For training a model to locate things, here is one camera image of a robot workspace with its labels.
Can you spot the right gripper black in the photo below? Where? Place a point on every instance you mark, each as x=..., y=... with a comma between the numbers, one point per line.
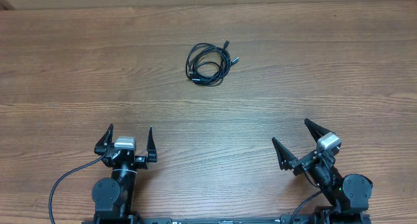
x=287, y=159

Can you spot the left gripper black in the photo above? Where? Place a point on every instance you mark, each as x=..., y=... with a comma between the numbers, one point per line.
x=99, y=148

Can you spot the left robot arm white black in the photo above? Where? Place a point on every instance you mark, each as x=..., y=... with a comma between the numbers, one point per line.
x=113, y=196

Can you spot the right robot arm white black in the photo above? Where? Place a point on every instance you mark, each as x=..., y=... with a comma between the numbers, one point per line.
x=348, y=196

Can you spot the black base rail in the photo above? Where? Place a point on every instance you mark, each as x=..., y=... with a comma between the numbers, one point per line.
x=283, y=219

